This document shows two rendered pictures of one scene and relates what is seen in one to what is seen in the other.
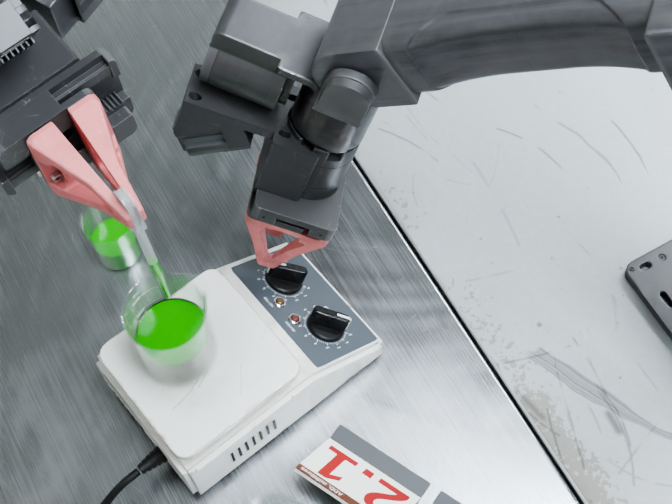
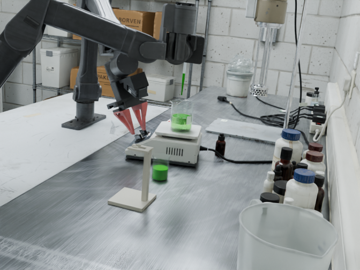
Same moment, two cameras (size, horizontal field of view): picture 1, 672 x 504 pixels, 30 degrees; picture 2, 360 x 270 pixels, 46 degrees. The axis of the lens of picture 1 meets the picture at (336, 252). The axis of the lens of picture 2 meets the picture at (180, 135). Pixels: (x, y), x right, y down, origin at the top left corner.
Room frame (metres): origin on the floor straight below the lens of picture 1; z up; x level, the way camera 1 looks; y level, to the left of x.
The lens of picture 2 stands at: (1.25, 0.86, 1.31)
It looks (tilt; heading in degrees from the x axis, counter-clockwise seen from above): 17 degrees down; 220
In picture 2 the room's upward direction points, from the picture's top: 5 degrees clockwise
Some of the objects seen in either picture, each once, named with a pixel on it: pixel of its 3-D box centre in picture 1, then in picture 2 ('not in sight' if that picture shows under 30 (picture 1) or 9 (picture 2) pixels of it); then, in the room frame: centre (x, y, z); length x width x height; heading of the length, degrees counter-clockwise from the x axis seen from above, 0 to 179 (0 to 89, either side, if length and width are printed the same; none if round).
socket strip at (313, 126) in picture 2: not in sight; (317, 118); (-0.44, 0.18, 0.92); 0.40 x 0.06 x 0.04; 24
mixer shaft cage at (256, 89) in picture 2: not in sight; (263, 59); (-0.06, 0.10, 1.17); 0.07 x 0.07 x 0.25
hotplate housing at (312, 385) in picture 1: (232, 362); (168, 143); (0.39, 0.09, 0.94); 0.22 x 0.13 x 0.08; 124
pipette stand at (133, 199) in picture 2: not in sight; (134, 173); (0.67, 0.25, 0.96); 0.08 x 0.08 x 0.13; 22
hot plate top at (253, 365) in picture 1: (199, 361); (178, 129); (0.38, 0.12, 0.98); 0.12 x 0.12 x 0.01; 34
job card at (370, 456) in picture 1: (363, 477); not in sight; (0.29, 0.00, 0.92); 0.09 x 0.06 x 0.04; 50
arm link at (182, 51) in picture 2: not in sight; (178, 48); (0.53, 0.22, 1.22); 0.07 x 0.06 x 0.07; 34
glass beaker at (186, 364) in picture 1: (176, 330); (180, 116); (0.39, 0.13, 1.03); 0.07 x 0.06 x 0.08; 125
